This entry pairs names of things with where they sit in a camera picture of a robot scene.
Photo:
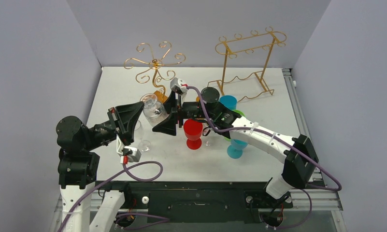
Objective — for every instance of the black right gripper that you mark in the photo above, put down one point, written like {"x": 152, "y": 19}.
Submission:
{"x": 177, "y": 109}

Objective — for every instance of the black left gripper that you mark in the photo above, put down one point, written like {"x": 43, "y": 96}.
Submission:
{"x": 122, "y": 118}

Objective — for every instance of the patterned clear glass goblet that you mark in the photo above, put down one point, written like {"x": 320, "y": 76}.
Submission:
{"x": 153, "y": 110}

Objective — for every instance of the gold spiral rack wooden base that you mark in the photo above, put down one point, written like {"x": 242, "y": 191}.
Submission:
{"x": 153, "y": 65}

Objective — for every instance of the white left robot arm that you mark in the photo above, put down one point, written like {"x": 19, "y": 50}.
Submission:
{"x": 78, "y": 163}

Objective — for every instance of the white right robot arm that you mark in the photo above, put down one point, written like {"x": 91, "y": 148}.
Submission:
{"x": 297, "y": 154}

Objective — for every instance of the small clear wine glass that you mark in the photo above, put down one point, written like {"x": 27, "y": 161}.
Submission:
{"x": 206, "y": 133}

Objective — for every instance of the red plastic goblet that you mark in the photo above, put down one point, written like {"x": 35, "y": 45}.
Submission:
{"x": 193, "y": 133}

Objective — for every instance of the clear champagne flute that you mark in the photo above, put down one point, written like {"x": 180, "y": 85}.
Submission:
{"x": 143, "y": 144}

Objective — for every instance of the blue plastic goblet rear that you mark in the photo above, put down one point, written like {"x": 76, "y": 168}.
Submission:
{"x": 229, "y": 101}

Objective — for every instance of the blue plastic goblet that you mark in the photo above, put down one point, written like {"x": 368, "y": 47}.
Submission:
{"x": 229, "y": 101}
{"x": 235, "y": 149}

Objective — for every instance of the green plastic goblet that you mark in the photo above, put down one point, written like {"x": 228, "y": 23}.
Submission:
{"x": 239, "y": 112}

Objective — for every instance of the blue plastic goblet front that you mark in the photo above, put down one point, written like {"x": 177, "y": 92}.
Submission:
{"x": 235, "y": 149}

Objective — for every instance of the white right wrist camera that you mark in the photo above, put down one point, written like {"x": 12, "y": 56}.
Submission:
{"x": 178, "y": 86}

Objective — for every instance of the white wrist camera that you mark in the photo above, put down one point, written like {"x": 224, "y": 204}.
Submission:
{"x": 178, "y": 86}
{"x": 127, "y": 153}

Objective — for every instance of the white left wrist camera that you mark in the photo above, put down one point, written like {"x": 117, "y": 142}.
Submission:
{"x": 127, "y": 153}

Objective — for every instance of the gold rectangular wire glass rack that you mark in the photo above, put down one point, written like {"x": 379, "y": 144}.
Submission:
{"x": 246, "y": 57}

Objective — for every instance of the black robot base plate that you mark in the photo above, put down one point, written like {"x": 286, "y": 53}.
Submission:
{"x": 200, "y": 202}

